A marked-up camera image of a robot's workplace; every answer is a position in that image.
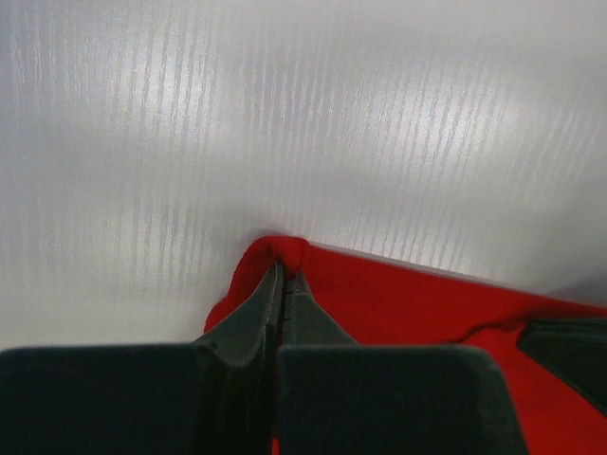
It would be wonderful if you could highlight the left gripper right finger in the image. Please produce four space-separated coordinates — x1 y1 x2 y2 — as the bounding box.
277 274 527 454

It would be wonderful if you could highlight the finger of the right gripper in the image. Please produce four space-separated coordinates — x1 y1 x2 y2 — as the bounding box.
517 318 607 414

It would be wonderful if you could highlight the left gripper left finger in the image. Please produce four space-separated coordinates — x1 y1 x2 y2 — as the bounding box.
1 264 285 454

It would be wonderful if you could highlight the red t shirt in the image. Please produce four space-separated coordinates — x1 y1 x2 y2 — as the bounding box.
205 236 606 454

